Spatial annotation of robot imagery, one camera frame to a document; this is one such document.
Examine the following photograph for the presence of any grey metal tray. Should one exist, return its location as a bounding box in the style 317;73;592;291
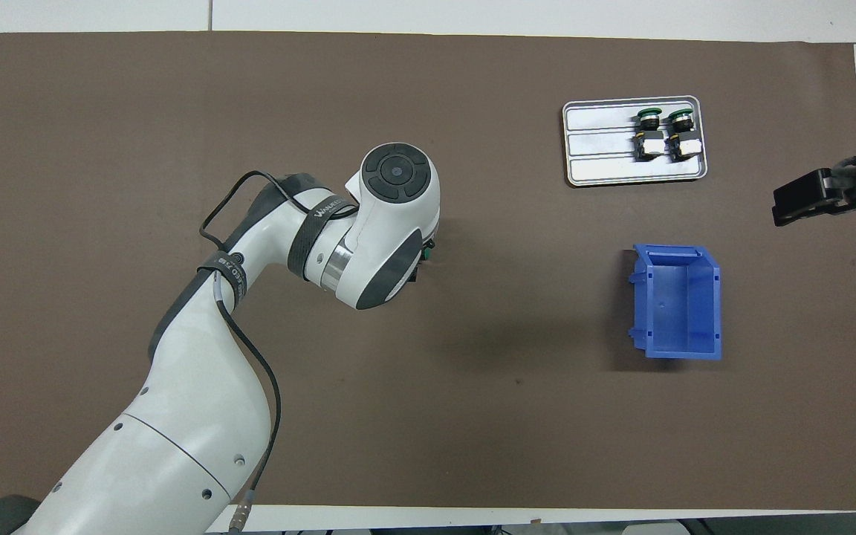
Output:
562;95;709;187

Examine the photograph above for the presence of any blue plastic storage bin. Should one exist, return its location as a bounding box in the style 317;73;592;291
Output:
627;244;723;361

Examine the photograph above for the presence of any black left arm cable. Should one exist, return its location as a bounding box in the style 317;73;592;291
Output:
198;170;360;533

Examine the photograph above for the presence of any brown table mat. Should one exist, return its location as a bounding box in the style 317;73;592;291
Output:
0;31;856;512

